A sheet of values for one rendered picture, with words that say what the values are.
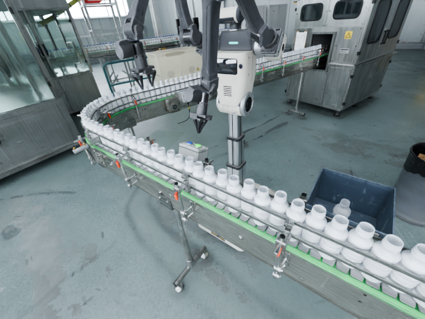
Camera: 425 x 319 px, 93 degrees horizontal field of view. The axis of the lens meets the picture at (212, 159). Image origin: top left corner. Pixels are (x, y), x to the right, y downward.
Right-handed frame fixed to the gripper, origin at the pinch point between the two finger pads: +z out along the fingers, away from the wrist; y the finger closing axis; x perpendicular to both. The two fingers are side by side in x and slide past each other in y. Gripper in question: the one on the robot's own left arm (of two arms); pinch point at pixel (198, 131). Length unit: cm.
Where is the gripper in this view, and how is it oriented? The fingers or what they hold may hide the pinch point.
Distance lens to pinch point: 105.2
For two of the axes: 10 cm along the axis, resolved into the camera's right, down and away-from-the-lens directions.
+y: 8.0, 2.9, -5.3
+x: 5.9, -1.8, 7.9
